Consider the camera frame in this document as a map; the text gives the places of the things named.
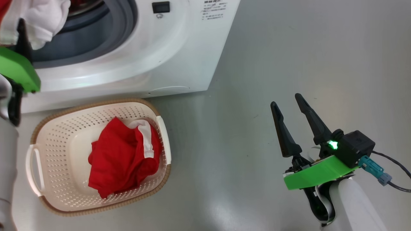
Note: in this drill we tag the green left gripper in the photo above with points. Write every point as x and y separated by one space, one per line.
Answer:
19 69

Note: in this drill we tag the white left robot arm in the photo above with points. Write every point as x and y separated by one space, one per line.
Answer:
6 160

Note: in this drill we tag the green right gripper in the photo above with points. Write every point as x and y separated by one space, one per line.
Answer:
321 175

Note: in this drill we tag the red garment with white trim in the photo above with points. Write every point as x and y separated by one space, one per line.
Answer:
118 160

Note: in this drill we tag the black door lock socket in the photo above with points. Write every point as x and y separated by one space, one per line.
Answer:
161 7

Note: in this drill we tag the white and red garment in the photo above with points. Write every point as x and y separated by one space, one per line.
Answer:
41 19

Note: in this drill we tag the cream perforated laundry basket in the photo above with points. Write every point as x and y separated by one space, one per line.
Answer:
61 144

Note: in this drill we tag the grey rubber door gasket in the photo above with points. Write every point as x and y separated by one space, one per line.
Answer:
96 35

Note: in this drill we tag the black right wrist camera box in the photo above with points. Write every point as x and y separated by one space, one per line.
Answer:
356 147

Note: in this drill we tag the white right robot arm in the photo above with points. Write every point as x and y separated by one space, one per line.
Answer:
353 208

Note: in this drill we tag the white front-load washing machine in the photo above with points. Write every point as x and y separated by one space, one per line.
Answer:
128 64

